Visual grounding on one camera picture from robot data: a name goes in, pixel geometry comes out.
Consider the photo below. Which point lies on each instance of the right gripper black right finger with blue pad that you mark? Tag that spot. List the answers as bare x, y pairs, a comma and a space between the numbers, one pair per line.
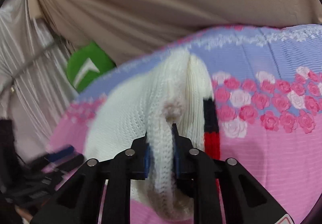
222, 191

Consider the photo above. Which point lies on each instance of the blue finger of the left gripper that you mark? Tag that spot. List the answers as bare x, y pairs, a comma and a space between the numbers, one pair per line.
62, 153

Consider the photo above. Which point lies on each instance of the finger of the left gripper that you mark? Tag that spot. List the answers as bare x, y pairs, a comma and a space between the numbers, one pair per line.
69, 165

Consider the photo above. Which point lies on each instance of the green cushion white mark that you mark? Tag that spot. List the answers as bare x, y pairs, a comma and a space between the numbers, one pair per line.
86, 65

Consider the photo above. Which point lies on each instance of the silver pleated curtain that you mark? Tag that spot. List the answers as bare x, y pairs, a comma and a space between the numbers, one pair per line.
34, 89

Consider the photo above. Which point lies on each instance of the pink floral bed sheet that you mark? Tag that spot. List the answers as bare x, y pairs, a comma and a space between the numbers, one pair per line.
267, 87

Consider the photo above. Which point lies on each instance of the person's left hand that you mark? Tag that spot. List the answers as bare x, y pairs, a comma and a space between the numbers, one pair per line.
24, 214

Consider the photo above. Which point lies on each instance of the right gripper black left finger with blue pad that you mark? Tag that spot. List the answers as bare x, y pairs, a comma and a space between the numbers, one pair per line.
99, 191

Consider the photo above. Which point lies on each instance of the white knitted sweater red-black trim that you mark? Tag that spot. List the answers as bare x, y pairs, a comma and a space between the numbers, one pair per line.
173, 92

